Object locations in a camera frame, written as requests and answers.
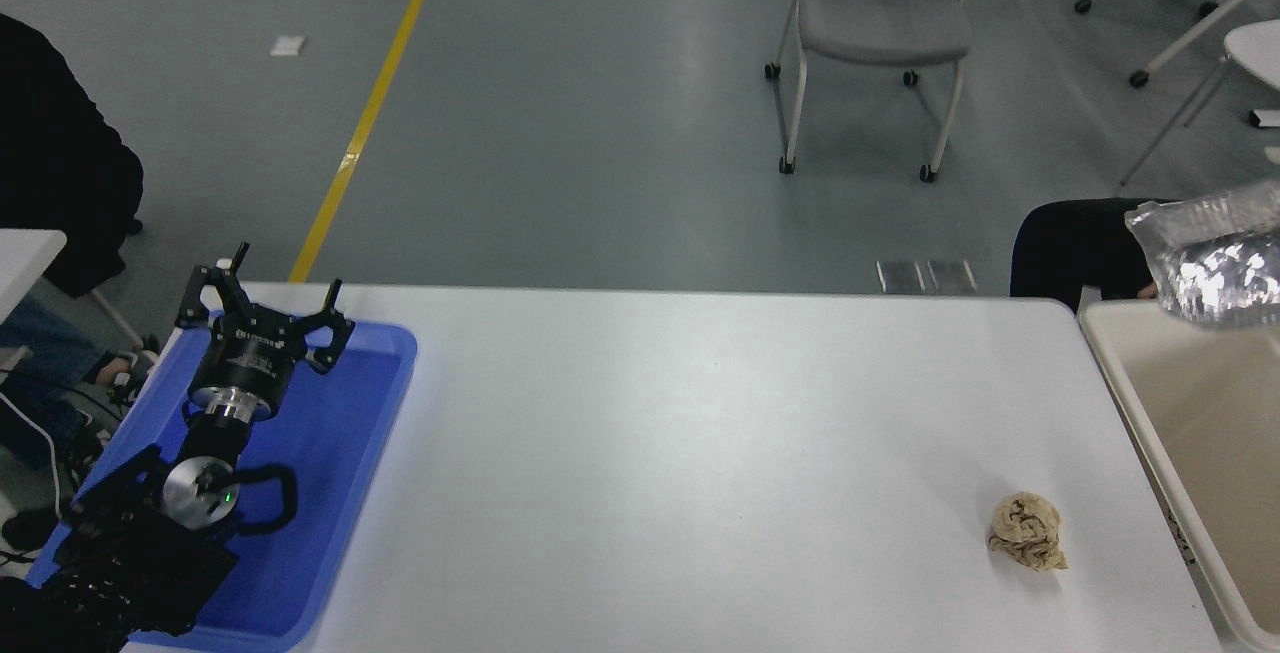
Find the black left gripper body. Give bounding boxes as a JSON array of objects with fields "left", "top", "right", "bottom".
[{"left": 190, "top": 318, "right": 307, "bottom": 410}]

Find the foil plate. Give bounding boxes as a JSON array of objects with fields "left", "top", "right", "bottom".
[{"left": 1125, "top": 181, "right": 1280, "bottom": 330}]

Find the metal floor plate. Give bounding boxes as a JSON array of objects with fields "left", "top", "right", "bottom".
[
  {"left": 876, "top": 259, "right": 927, "bottom": 295},
  {"left": 928, "top": 258, "right": 978, "bottom": 294}
]

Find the person beside dustbin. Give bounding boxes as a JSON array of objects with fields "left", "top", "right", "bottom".
[{"left": 1010, "top": 198, "right": 1166, "bottom": 314}]

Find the large pale dustbin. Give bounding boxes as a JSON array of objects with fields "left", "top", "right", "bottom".
[{"left": 1080, "top": 298, "right": 1280, "bottom": 653}]

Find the blue plastic tray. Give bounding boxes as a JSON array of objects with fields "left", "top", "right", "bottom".
[{"left": 25, "top": 321, "right": 418, "bottom": 652}]

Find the small white side table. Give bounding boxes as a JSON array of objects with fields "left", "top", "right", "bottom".
[{"left": 0, "top": 229, "right": 68, "bottom": 324}]

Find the seated person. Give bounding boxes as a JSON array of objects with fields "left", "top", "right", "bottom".
[{"left": 0, "top": 13, "right": 161, "bottom": 549}]

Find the grey office chair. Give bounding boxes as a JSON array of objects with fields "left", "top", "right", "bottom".
[{"left": 763, "top": 0, "right": 974, "bottom": 184}]

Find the crumpled tan paper ball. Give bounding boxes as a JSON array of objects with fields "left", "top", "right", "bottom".
[{"left": 988, "top": 491, "right": 1068, "bottom": 572}]

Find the white chair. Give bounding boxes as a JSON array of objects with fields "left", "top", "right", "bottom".
[{"left": 1118, "top": 0, "right": 1280, "bottom": 186}]

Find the white cable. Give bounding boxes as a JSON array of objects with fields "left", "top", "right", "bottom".
[{"left": 0, "top": 388, "right": 63, "bottom": 509}]

